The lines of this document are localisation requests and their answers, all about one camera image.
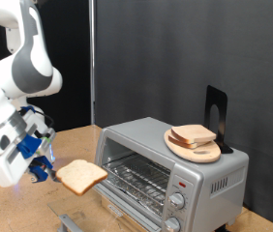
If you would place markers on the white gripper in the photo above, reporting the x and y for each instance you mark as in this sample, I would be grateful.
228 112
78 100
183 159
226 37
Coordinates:
4 170

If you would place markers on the metal spatula with blue block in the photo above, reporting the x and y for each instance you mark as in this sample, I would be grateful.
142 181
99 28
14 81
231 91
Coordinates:
41 174

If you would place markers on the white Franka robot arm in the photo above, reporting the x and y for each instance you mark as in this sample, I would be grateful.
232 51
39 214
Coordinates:
1 83

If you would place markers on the silver oven knob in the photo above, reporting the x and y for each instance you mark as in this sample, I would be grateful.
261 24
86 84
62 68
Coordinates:
176 200
172 225

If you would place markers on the silver toaster oven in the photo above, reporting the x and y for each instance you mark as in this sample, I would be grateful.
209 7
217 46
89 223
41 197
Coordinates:
207 167

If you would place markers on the vertical metal pole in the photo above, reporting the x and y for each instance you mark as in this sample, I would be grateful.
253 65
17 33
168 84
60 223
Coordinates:
92 64

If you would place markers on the black curtain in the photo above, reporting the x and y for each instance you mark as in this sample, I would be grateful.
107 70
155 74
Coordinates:
75 48

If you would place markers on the round wooden cutting board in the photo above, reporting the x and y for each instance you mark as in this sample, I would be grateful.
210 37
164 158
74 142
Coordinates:
204 154

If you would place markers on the grey backdrop cloth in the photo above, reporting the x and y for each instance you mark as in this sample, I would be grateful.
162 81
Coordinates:
175 48

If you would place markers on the black metal bookend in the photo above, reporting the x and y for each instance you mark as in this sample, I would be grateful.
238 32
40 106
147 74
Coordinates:
217 95

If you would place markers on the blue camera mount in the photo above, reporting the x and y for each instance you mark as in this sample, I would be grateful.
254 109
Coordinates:
28 145

